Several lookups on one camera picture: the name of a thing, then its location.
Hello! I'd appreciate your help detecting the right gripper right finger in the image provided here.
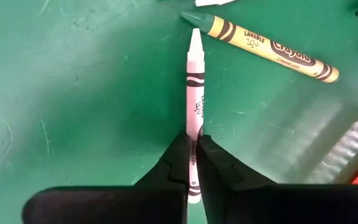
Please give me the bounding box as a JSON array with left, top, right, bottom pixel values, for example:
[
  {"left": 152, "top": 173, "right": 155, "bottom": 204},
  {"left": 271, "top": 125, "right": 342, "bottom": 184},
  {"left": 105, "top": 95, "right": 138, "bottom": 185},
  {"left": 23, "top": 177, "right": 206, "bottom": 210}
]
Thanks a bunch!
[{"left": 196, "top": 134, "right": 358, "bottom": 224}]

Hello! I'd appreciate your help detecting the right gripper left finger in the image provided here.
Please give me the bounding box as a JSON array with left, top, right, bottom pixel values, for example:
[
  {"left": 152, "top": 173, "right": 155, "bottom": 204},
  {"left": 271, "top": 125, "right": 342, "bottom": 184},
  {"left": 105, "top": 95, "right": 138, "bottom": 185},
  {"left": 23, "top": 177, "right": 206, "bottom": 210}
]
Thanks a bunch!
[{"left": 22, "top": 133, "right": 191, "bottom": 224}]

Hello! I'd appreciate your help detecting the yellow-wrapped green crayon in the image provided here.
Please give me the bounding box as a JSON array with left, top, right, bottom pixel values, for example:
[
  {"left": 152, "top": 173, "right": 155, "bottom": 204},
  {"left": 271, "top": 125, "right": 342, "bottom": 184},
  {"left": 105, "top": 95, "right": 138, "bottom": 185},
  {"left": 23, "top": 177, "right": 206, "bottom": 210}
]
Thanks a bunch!
[{"left": 180, "top": 11, "right": 341, "bottom": 84}]

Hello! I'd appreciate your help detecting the green table mat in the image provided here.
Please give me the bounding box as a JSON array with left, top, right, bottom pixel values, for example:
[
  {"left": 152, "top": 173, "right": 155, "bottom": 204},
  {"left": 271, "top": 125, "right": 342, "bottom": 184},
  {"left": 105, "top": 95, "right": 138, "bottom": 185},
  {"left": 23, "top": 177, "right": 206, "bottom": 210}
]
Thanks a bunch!
[{"left": 0, "top": 0, "right": 358, "bottom": 224}]

